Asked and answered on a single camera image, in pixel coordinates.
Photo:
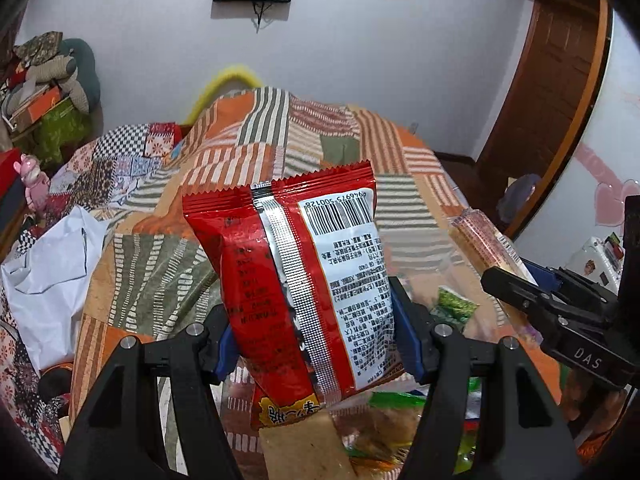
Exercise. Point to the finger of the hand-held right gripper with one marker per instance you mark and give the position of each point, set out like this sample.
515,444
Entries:
515,290
542,274

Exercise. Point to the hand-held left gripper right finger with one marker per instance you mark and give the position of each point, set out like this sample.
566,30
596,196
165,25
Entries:
407,332

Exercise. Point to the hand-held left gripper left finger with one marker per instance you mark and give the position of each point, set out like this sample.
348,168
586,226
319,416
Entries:
225,356

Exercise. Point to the clear plastic container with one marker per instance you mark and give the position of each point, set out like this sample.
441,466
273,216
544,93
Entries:
490,325

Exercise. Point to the striped clear cracker packet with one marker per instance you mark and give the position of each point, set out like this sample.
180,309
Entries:
482,245

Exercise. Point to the red snack packet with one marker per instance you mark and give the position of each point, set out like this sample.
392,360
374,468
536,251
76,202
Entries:
260,280

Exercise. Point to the dark green seaweed packet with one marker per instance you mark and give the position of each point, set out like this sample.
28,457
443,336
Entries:
452,310

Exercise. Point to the white printed box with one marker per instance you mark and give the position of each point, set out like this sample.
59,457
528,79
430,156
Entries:
592,260

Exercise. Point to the beige cracker packet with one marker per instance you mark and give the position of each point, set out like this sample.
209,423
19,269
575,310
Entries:
305,450

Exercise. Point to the white heart-print wardrobe door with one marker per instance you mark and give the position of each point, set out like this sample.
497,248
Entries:
600,160

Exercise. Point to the lime green snack packet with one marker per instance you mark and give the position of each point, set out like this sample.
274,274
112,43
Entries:
465,452

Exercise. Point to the brown wooden door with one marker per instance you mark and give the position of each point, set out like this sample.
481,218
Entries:
545,100

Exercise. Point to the white cloth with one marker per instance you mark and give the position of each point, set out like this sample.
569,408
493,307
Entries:
55,270

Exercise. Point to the checkered patchwork quilt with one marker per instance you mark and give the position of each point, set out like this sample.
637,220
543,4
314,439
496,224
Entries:
120,160

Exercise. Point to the orange striped patchwork blanket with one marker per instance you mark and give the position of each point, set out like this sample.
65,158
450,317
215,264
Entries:
310,130

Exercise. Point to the pink toy figure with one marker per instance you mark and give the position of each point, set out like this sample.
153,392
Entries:
34,182

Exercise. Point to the red box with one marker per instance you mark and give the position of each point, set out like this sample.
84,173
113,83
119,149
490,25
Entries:
10,185

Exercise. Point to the green gift bag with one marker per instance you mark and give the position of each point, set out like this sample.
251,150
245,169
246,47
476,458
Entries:
62,130

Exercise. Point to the yellow foam tube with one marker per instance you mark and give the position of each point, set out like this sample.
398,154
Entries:
225,77

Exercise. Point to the orange cardboard box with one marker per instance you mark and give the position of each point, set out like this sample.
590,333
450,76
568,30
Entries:
37,107

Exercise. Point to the patterned dark cushion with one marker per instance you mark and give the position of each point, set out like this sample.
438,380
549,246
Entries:
42,45

